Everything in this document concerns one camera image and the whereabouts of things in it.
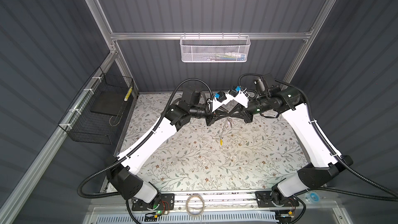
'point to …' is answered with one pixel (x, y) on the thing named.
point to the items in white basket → (230, 56)
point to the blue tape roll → (314, 196)
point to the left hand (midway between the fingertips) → (230, 114)
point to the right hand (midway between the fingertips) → (233, 113)
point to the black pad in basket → (109, 102)
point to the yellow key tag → (221, 142)
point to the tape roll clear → (187, 203)
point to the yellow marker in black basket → (126, 97)
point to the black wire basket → (95, 114)
